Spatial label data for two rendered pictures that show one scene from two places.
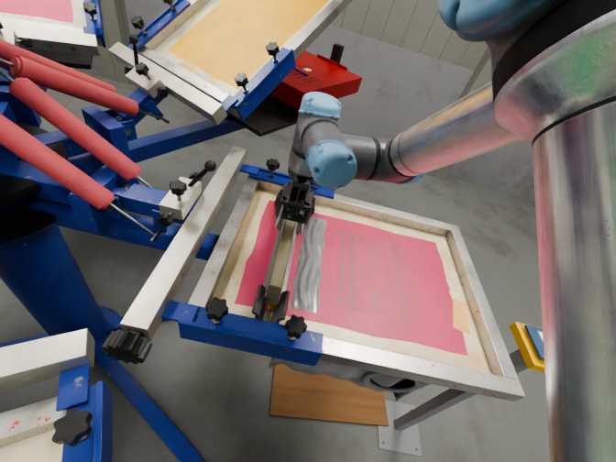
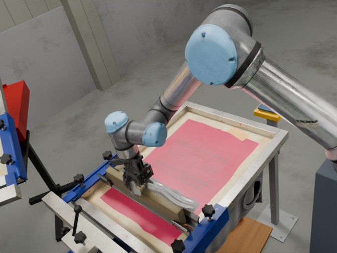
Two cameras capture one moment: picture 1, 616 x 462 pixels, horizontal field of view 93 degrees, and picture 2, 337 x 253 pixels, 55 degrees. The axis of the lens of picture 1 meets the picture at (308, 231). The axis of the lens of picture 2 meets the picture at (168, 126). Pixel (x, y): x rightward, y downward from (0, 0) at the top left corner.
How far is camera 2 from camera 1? 58 cm
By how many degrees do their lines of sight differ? 26
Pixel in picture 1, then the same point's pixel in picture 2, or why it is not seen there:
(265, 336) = (203, 232)
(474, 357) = (261, 140)
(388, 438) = (280, 233)
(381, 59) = not seen: outside the picture
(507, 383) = (280, 134)
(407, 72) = (22, 43)
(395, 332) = (231, 169)
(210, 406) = not seen: outside the picture
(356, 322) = (215, 185)
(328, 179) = (162, 140)
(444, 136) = (187, 87)
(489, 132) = not seen: hidden behind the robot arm
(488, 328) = (251, 125)
